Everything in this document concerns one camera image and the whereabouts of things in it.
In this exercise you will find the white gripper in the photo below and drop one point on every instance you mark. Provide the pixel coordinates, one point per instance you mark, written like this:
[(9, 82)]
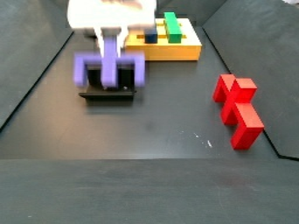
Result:
[(133, 14)]

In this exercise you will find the purple m-shaped block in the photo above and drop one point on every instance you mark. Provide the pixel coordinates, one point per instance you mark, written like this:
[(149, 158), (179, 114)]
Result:
[(109, 60)]

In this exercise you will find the yellow slotted board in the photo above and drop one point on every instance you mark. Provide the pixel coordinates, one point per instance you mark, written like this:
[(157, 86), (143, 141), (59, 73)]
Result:
[(165, 51)]

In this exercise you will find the black angle fixture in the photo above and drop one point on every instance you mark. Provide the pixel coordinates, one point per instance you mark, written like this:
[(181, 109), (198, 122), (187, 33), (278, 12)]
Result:
[(98, 92)]

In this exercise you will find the blue rectangular bar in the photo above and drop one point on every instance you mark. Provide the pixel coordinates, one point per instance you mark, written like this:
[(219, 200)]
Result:
[(151, 36)]

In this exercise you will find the green rectangular bar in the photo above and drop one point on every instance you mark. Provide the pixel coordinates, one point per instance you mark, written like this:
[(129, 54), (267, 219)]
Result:
[(173, 28)]

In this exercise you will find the red m-shaped block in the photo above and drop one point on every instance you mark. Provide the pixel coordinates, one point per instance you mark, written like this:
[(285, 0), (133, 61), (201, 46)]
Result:
[(234, 92)]

